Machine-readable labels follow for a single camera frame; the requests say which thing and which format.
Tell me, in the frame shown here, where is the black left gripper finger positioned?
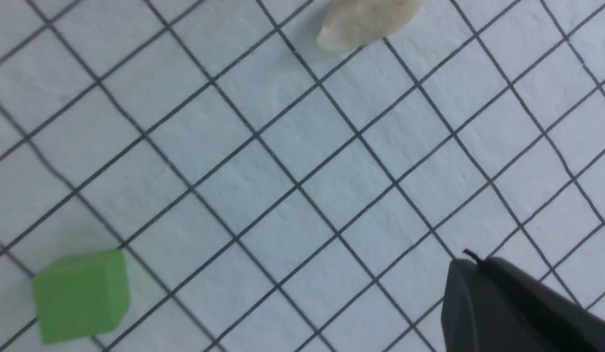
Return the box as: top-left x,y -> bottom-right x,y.
441,249 -> 605,352

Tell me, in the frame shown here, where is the white dumpling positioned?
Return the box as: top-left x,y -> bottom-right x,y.
316,0 -> 422,53

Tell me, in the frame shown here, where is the white checkered tablecloth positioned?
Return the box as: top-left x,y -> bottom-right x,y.
0,0 -> 605,352

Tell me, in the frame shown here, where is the green foam cube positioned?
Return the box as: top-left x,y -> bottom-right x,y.
33,249 -> 130,345

